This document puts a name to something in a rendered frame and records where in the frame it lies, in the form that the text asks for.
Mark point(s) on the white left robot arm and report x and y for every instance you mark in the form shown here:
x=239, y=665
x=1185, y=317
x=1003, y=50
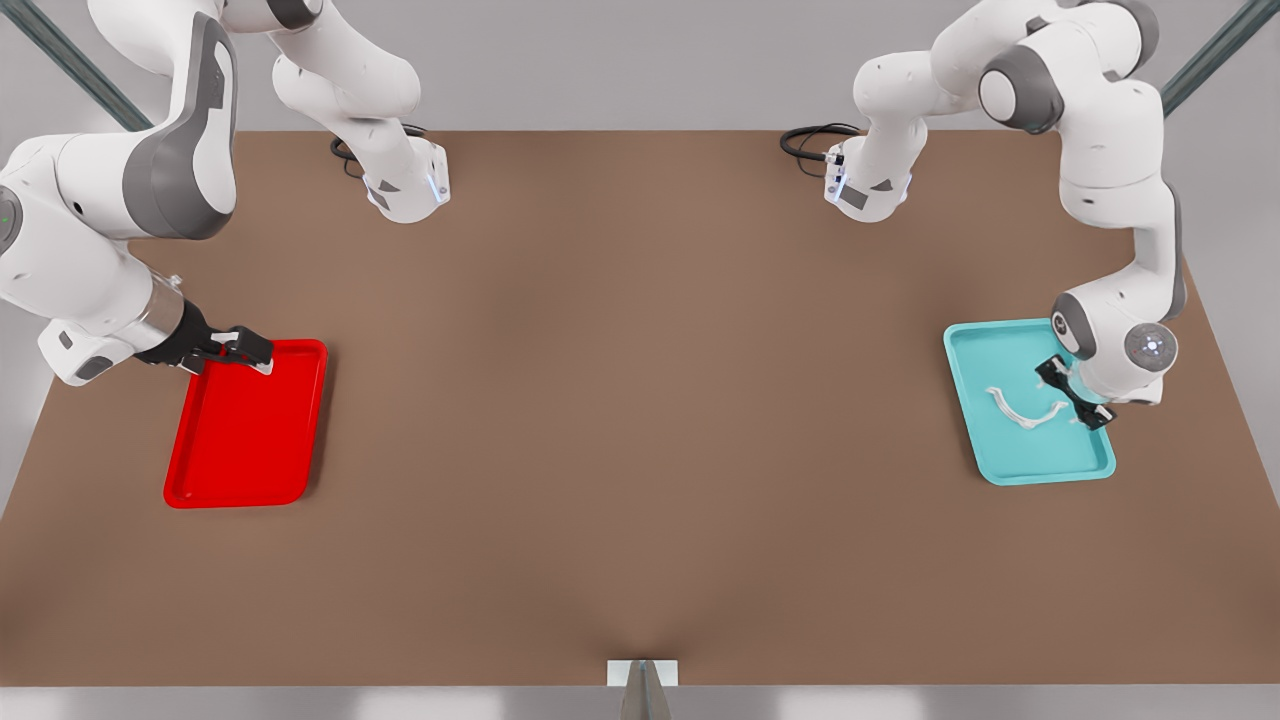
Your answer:
x=1110, y=150

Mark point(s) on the turquoise rectangular tray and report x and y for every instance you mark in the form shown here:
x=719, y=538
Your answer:
x=1020, y=420

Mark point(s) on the silver frame post with foot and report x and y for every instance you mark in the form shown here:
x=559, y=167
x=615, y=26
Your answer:
x=642, y=690

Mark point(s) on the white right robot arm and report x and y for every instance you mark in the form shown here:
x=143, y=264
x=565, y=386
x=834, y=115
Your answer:
x=90, y=190

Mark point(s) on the white drainage pipe clamp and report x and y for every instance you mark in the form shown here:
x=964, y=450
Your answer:
x=1022, y=412

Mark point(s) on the red rectangular tray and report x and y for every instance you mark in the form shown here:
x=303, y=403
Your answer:
x=246, y=425

